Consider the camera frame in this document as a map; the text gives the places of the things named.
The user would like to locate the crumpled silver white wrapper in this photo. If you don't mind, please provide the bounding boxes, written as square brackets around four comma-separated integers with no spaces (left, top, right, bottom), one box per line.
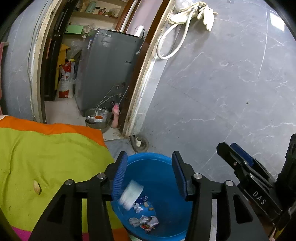
[129,215,148,229]

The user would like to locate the grey drain pipe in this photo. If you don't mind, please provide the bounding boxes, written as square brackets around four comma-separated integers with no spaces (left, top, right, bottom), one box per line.
[129,135,148,152]

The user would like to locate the white hose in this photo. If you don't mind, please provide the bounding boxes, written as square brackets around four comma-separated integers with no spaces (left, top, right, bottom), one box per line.
[157,9,193,60]

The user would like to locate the red white sack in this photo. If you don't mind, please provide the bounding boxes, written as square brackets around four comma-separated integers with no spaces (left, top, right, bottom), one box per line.
[58,61,75,98]

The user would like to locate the multicoloured blanket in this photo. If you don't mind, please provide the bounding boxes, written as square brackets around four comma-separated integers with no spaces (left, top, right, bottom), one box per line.
[0,116,130,241]

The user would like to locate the wooden door frame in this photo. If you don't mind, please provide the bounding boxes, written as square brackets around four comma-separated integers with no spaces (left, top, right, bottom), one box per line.
[29,0,176,137]

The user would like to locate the crumpled red white wrapper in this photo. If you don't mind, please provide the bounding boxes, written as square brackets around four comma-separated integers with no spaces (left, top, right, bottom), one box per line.
[140,215,159,232]

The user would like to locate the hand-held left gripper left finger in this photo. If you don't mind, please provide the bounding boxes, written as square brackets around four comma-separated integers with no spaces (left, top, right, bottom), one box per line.
[29,151,128,241]

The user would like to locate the green box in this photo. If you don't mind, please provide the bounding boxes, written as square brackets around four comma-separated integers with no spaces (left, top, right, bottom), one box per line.
[65,24,84,35]

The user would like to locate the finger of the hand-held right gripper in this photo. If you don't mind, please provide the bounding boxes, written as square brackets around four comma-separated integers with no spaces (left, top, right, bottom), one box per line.
[217,142,284,219]
[230,143,277,188]

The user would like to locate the cream cloth gloves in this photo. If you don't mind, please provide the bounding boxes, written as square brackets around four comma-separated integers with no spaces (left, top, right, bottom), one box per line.
[169,2,218,32]

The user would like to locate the yellow bag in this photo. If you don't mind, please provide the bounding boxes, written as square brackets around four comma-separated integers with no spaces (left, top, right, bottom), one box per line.
[56,44,71,88]

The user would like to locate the white paper cup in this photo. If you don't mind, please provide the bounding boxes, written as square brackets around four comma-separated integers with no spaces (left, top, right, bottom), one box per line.
[119,179,144,211]

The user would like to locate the metal pot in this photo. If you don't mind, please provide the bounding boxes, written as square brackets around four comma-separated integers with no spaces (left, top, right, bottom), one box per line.
[85,108,111,129]

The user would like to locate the white plastic bag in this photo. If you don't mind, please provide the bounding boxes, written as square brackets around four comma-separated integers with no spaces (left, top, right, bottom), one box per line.
[174,0,197,11]

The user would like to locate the dry twigs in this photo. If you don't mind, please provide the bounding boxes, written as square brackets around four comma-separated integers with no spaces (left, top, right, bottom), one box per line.
[97,83,130,112]

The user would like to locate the wooden shelf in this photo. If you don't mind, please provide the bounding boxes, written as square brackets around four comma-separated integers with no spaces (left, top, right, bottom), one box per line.
[69,0,130,24]

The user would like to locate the blue plastic basin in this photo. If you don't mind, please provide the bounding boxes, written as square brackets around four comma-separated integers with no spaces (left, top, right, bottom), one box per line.
[111,152,193,239]

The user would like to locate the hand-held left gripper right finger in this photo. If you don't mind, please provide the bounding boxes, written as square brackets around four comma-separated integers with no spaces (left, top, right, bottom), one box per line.
[172,151,270,241]

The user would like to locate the grey washing machine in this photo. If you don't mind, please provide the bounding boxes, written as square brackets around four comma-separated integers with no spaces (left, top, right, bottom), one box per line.
[75,28,144,116]

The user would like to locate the pink bottle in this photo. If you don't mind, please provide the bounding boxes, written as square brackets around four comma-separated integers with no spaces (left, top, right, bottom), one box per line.
[110,103,121,128]

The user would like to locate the dark wooden door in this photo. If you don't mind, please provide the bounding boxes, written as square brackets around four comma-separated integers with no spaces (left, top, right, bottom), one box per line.
[40,0,79,101]

